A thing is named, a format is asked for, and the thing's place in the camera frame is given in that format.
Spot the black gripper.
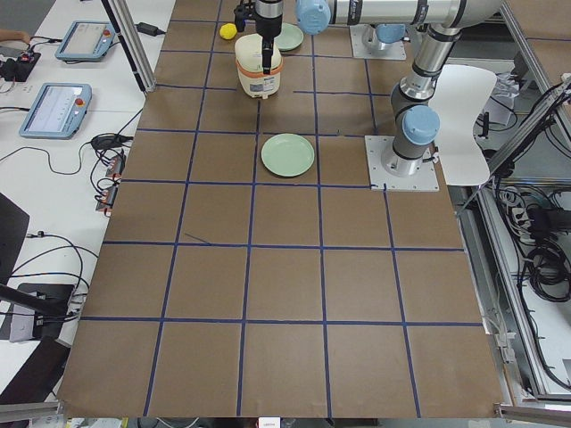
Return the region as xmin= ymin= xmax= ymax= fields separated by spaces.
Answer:
xmin=261 ymin=38 xmax=273 ymax=75
xmin=234 ymin=2 xmax=257 ymax=32

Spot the white rice cooker orange handle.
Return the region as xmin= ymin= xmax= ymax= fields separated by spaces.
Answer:
xmin=235 ymin=34 xmax=283 ymax=99

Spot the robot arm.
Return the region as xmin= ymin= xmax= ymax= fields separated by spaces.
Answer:
xmin=234 ymin=0 xmax=501 ymax=42
xmin=295 ymin=1 xmax=465 ymax=177

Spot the green plate near arm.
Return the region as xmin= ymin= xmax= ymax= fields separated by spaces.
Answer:
xmin=261 ymin=134 xmax=315 ymax=177
xmin=274 ymin=22 xmax=304 ymax=52

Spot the yellow toy bell pepper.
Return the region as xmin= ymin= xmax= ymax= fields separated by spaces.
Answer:
xmin=219 ymin=23 xmax=237 ymax=40

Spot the black power adapter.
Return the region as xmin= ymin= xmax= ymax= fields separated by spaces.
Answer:
xmin=136 ymin=22 xmax=166 ymax=37

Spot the far teach pendant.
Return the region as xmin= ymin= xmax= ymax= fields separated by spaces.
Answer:
xmin=54 ymin=21 xmax=116 ymax=62

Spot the teach pendant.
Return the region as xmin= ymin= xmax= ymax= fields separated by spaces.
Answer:
xmin=54 ymin=21 xmax=116 ymax=62
xmin=19 ymin=83 xmax=92 ymax=139

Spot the white chair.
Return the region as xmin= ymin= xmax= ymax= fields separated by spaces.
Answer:
xmin=428 ymin=64 xmax=497 ymax=186

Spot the near teach pendant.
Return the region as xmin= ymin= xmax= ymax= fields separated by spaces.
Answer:
xmin=19 ymin=83 xmax=92 ymax=139

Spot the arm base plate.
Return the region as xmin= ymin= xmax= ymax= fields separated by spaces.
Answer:
xmin=365 ymin=136 xmax=439 ymax=192
xmin=350 ymin=24 xmax=406 ymax=61

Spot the aluminium frame post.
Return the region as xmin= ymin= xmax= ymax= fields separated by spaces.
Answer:
xmin=102 ymin=0 xmax=156 ymax=94

